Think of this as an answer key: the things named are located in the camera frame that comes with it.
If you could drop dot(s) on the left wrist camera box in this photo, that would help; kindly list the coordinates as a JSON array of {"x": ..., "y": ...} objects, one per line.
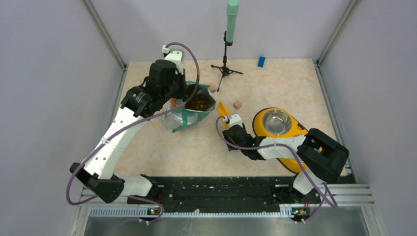
[{"x": 174, "y": 55}]

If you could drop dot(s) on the brown pet food kibble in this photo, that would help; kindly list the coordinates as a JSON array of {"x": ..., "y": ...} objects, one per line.
[{"x": 199, "y": 102}]

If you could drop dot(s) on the green cylinder on stand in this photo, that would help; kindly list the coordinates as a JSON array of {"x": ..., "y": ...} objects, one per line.
[{"x": 232, "y": 11}]

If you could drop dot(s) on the yellow double pet bowl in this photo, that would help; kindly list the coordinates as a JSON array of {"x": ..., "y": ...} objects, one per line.
[{"x": 276, "y": 123}]

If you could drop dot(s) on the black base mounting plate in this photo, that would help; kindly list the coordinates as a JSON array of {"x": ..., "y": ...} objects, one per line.
[{"x": 227, "y": 194}]

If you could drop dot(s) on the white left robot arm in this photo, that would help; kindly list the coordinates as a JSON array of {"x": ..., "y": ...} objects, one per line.
[{"x": 96, "y": 172}]

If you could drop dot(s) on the small wooden cube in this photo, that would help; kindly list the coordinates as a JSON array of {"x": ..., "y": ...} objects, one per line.
[{"x": 237, "y": 104}]

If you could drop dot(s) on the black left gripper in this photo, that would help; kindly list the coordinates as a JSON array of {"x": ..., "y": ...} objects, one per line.
[{"x": 181, "y": 93}]

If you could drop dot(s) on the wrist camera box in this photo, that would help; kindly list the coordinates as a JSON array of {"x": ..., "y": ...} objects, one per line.
[
  {"x": 233, "y": 119},
  {"x": 174, "y": 55}
]

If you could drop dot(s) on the blue small object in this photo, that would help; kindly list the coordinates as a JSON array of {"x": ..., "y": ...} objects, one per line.
[{"x": 261, "y": 61}]

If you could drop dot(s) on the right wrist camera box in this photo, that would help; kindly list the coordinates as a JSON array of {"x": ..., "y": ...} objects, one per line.
[{"x": 233, "y": 119}]

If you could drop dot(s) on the black tripod stand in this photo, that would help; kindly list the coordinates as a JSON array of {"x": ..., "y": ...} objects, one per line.
[{"x": 224, "y": 69}]

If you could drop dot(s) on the rectangular wooden block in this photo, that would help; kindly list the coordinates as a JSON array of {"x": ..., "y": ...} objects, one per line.
[{"x": 213, "y": 87}]

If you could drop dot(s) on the green pet food bag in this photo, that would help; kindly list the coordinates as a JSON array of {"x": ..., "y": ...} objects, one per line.
[{"x": 183, "y": 118}]

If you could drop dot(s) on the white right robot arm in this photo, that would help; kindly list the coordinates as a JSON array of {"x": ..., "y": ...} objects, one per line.
[{"x": 321, "y": 157}]

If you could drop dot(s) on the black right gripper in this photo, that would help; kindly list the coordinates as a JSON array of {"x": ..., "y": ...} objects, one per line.
[{"x": 227, "y": 137}]

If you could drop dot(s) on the yellow plastic scoop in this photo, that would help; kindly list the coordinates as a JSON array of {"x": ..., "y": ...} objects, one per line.
[{"x": 224, "y": 112}]

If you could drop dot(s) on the aluminium front rail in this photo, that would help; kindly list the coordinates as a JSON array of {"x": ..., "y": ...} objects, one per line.
[{"x": 344, "y": 195}]

